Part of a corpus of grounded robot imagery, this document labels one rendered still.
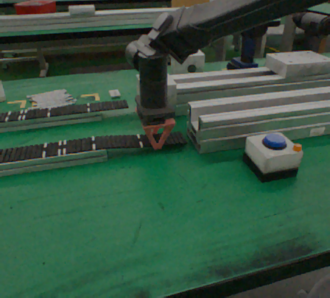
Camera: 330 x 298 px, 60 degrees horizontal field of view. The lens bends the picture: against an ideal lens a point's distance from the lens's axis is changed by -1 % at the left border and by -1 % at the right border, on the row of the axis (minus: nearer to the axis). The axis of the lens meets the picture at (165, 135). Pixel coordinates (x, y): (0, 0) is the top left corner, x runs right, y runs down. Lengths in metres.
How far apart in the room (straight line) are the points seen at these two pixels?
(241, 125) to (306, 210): 0.21
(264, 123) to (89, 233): 0.43
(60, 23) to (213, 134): 1.63
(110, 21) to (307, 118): 1.62
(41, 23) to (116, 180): 1.63
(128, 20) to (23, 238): 1.79
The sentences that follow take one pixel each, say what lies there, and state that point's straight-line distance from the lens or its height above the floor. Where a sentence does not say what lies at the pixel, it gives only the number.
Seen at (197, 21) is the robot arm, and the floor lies 1.06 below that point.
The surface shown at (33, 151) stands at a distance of 0.64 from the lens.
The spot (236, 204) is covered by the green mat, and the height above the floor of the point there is 0.78.
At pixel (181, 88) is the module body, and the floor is 0.86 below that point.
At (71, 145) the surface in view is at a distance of 0.64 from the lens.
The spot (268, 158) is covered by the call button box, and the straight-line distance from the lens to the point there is 0.56.
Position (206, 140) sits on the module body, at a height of 0.81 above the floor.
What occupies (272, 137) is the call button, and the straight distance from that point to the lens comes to 0.59.
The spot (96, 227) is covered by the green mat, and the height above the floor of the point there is 0.78.
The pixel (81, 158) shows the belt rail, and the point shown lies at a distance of 0.63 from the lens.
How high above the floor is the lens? 1.14
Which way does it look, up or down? 31 degrees down
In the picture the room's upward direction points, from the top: straight up
